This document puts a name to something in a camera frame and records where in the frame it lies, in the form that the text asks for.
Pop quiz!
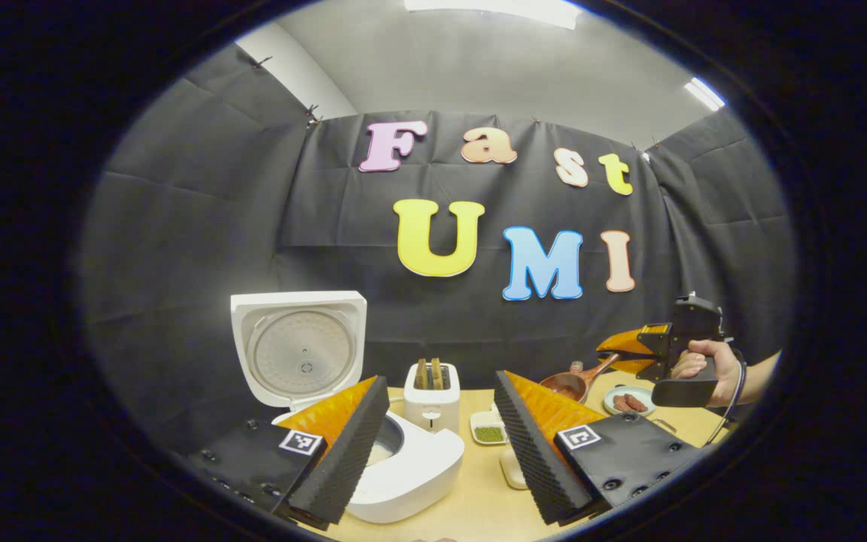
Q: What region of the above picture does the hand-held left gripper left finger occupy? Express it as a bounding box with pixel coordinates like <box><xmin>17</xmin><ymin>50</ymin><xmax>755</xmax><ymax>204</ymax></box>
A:
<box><xmin>191</xmin><ymin>375</ymin><xmax>391</xmax><ymax>531</ymax></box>

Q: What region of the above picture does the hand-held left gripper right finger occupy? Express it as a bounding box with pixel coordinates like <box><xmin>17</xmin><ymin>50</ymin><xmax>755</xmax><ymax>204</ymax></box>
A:
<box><xmin>494</xmin><ymin>369</ymin><xmax>705</xmax><ymax>526</ymax></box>

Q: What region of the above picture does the clear tray of rice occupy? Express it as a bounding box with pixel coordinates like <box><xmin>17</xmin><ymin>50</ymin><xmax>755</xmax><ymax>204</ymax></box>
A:
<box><xmin>500</xmin><ymin>448</ymin><xmax>529</xmax><ymax>491</ymax></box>

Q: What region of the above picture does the brown wooden spoon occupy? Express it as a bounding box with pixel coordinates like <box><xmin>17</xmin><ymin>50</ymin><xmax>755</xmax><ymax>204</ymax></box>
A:
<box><xmin>540</xmin><ymin>353</ymin><xmax>621</xmax><ymax>404</ymax></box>

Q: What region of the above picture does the white rice cooker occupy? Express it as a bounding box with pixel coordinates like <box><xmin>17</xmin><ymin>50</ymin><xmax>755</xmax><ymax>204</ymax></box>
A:
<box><xmin>230</xmin><ymin>291</ymin><xmax>465</xmax><ymax>525</ymax></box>

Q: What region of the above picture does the plate with meat slices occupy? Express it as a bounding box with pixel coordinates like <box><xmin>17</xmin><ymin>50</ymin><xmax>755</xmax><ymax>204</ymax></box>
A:
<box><xmin>603</xmin><ymin>385</ymin><xmax>659</xmax><ymax>417</ymax></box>

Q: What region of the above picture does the divided dish of grains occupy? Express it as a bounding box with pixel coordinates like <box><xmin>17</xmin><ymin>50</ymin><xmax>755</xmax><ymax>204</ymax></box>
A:
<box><xmin>470</xmin><ymin>410</ymin><xmax>509</xmax><ymax>446</ymax></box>

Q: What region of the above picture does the white toaster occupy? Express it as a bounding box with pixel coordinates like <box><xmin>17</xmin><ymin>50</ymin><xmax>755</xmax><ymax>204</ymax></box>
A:
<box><xmin>403</xmin><ymin>363</ymin><xmax>461</xmax><ymax>434</ymax></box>

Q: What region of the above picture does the small ceiling light panel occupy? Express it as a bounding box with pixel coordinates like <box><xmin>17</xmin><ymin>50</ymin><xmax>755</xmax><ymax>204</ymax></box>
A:
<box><xmin>685</xmin><ymin>77</ymin><xmax>727</xmax><ymax>112</ymax></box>

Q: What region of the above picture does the black backdrop cloth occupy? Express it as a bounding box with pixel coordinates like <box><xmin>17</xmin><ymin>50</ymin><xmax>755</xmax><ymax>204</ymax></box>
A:
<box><xmin>80</xmin><ymin>44</ymin><xmax>796</xmax><ymax>452</ymax></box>

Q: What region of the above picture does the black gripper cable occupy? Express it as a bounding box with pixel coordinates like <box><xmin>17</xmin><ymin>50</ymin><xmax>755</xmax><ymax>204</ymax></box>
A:
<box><xmin>704</xmin><ymin>360</ymin><xmax>749</xmax><ymax>446</ymax></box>

